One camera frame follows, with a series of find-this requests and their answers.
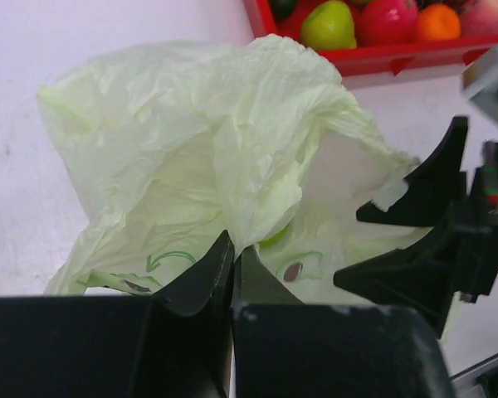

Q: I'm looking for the lime green fruit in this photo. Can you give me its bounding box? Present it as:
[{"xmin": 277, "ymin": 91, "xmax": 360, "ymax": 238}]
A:
[{"xmin": 259, "ymin": 224, "xmax": 290, "ymax": 249}]

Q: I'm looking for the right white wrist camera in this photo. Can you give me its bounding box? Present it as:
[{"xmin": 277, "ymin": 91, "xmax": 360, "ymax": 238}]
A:
[{"xmin": 462, "ymin": 44, "xmax": 498, "ymax": 125}]

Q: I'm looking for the aluminium front rail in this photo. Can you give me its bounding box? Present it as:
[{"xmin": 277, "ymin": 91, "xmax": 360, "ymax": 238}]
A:
[{"xmin": 451, "ymin": 353, "xmax": 498, "ymax": 398}]

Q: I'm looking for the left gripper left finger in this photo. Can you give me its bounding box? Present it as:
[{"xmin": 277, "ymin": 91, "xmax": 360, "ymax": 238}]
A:
[{"xmin": 0, "ymin": 232, "xmax": 234, "ymax": 397}]

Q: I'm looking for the dark green avocado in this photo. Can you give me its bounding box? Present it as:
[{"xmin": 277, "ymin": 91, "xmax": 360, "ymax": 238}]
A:
[{"xmin": 268, "ymin": 0, "xmax": 297, "ymax": 21}]

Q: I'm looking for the pink peach from bag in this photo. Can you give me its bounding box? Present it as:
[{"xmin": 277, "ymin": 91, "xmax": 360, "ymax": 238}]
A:
[{"xmin": 460, "ymin": 0, "xmax": 498, "ymax": 37}]

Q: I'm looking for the pale green plastic bag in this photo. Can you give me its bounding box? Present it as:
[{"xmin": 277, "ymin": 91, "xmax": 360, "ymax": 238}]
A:
[{"xmin": 37, "ymin": 35, "xmax": 427, "ymax": 304}]

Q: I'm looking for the red plastic tray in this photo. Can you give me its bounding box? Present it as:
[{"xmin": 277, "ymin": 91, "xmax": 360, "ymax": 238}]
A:
[{"xmin": 243, "ymin": 0, "xmax": 498, "ymax": 76}]

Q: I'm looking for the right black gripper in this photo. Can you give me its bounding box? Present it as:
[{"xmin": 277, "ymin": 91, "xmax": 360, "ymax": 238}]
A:
[{"xmin": 333, "ymin": 115, "xmax": 498, "ymax": 337}]

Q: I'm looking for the green pear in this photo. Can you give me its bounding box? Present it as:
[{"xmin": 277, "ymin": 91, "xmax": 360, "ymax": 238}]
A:
[{"xmin": 300, "ymin": 1, "xmax": 357, "ymax": 51}]

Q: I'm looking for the orange fruit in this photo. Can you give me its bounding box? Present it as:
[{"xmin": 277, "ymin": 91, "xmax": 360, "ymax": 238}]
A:
[{"xmin": 414, "ymin": 3, "xmax": 461, "ymax": 42}]

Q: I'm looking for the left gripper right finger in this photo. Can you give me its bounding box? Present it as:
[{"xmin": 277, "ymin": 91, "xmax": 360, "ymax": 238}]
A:
[{"xmin": 232, "ymin": 247, "xmax": 454, "ymax": 397}]

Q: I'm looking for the red apple from bag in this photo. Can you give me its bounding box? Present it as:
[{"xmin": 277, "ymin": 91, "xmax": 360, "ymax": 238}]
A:
[{"xmin": 359, "ymin": 0, "xmax": 419, "ymax": 46}]

